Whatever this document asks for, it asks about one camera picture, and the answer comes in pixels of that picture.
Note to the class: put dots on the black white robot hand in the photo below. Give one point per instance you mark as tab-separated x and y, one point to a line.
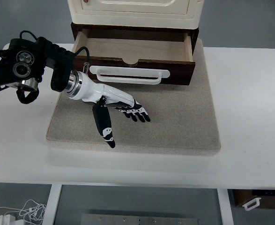
102	96

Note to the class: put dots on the dark wooden drawer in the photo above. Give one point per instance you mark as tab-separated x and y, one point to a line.
177	57

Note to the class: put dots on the dark wooden cabinet base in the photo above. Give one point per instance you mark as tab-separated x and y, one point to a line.
137	33

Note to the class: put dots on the grey square foam pad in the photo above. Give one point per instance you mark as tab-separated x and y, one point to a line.
182	119

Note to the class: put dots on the white power adapter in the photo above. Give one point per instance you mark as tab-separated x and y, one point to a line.
7	220

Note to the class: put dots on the brown wooden box on floor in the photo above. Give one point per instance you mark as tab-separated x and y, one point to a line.
242	196

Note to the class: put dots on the white drawer handle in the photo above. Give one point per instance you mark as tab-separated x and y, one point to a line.
129	75

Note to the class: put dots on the white handle on floor box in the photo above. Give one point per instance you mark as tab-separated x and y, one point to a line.
252	204

